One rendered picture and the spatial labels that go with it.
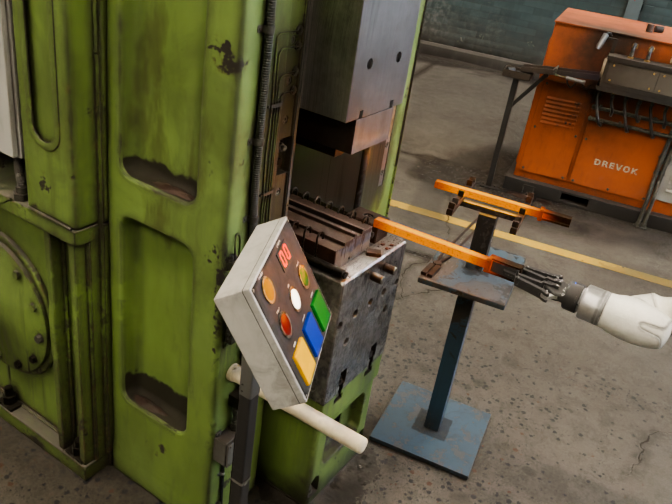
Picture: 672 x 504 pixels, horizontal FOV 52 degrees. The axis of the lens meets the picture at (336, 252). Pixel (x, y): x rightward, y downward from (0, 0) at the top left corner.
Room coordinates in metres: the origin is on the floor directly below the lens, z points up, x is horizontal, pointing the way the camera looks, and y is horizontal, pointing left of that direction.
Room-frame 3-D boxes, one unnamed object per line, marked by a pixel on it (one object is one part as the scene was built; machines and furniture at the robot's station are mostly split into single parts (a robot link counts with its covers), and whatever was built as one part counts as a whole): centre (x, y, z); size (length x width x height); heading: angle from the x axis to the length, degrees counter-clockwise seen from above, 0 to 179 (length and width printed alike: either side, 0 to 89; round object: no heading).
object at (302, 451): (1.95, 0.12, 0.23); 0.55 x 0.37 x 0.47; 61
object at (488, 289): (2.16, -0.49, 0.75); 0.40 x 0.30 x 0.02; 160
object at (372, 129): (1.90, 0.13, 1.32); 0.42 x 0.20 x 0.10; 61
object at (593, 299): (1.49, -0.65, 1.06); 0.09 x 0.06 x 0.09; 151
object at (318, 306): (1.36, 0.02, 1.01); 0.07 x 0.05 x 0.07; 176
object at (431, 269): (2.31, -0.44, 0.77); 0.60 x 0.04 x 0.01; 155
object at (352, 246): (1.90, 0.13, 0.96); 0.42 x 0.20 x 0.09; 61
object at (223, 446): (1.54, 0.23, 0.36); 0.09 x 0.07 x 0.12; 151
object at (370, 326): (1.95, 0.12, 0.69); 0.56 x 0.38 x 0.45; 61
